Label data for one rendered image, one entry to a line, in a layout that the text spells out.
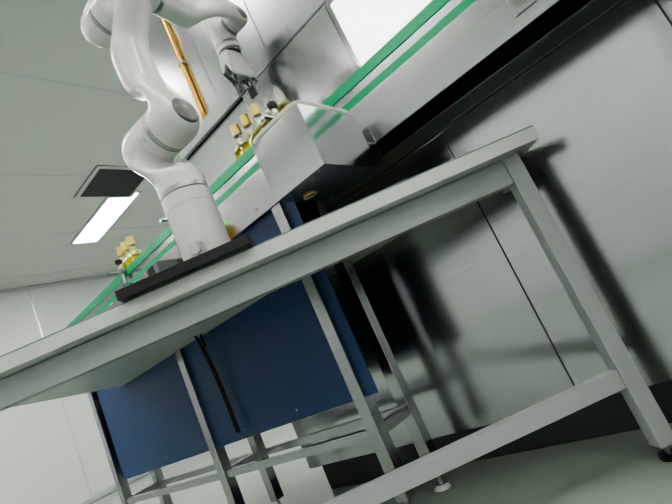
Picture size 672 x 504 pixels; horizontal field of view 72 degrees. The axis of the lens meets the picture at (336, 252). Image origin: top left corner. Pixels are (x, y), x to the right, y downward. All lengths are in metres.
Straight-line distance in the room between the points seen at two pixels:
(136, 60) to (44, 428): 6.04
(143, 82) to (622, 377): 1.27
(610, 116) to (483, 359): 0.71
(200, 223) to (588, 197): 0.93
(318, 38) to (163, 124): 0.69
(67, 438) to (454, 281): 6.17
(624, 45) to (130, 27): 1.19
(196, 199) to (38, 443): 6.02
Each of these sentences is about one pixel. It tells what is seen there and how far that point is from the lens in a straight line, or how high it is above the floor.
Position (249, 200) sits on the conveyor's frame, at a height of 0.99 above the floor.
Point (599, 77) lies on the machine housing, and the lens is 1.31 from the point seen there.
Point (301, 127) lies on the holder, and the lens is 1.06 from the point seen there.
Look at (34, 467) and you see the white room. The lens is 6.93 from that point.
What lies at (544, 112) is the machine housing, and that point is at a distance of 1.32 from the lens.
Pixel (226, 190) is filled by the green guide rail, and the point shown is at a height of 1.08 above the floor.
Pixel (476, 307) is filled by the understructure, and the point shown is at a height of 0.42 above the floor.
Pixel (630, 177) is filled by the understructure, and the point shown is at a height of 0.56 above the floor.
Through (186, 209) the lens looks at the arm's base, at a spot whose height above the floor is 0.90.
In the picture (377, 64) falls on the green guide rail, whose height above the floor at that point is 1.10.
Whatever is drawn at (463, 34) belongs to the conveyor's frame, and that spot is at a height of 1.00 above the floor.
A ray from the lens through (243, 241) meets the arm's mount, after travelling 1.00.
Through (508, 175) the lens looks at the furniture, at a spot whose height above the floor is 0.67.
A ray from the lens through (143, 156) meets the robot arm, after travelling 1.26.
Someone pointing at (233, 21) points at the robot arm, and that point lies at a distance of 1.77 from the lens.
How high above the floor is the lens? 0.48
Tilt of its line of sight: 11 degrees up
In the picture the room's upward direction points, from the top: 24 degrees counter-clockwise
